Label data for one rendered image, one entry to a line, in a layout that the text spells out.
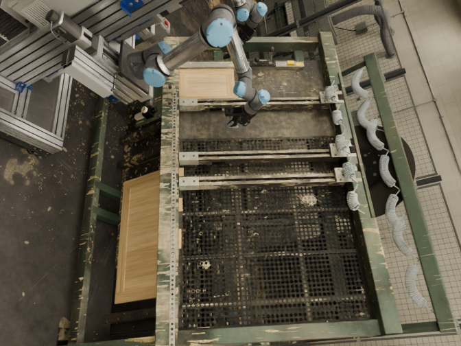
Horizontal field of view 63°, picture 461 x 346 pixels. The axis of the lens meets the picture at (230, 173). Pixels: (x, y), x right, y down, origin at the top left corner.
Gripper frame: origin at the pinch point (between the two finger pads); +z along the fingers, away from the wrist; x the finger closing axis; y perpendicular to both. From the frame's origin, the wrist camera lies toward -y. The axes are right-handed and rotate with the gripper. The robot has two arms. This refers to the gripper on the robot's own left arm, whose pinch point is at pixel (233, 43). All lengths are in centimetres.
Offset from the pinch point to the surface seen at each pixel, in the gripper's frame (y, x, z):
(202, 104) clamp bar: 13.8, -32.4, 30.6
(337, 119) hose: 86, 2, -15
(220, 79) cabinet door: 7.8, -2.5, 29.2
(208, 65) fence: -6.4, 0.0, 30.6
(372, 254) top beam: 152, -61, -10
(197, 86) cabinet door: -0.2, -17.5, 36.8
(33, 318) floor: 38, -184, 107
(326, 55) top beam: 51, 54, -13
